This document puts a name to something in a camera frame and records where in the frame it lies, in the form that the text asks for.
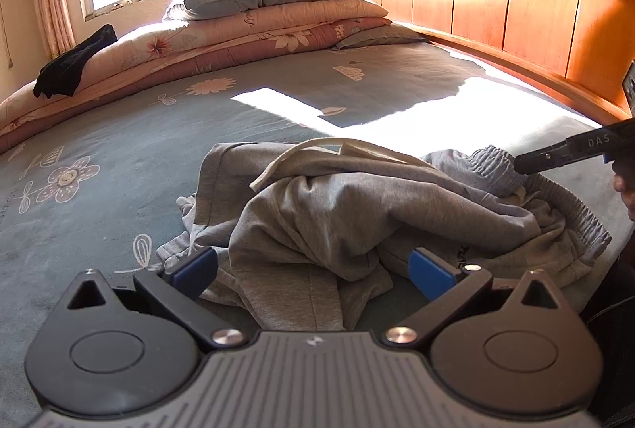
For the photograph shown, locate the person's black trouser leg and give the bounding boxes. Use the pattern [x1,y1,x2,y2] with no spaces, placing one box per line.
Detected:
[580,254,635,428]

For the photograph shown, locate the wooden headboard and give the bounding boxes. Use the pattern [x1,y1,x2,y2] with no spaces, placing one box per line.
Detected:
[350,0,635,124]

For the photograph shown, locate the flat blue pillow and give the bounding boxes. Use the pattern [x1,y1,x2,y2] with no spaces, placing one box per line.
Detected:
[332,22,430,51]

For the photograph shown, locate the pink floral folded quilt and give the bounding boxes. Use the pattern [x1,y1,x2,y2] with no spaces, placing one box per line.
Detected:
[0,0,427,151]

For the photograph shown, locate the person's right hand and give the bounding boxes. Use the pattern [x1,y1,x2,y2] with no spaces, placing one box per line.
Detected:
[614,175,635,221]

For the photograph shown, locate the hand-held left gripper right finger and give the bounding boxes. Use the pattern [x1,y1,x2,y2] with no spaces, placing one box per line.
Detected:
[382,248,566,352]

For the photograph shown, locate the black garment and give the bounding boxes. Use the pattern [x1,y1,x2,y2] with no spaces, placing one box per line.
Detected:
[34,24,119,99]

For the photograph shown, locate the grey sweatpants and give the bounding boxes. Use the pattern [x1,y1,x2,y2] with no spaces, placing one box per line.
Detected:
[156,138,612,332]

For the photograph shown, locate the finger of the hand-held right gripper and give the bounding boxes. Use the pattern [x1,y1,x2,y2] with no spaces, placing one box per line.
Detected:
[513,138,576,175]

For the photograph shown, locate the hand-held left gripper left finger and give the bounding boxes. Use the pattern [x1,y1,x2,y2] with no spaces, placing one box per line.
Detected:
[67,247,249,352]

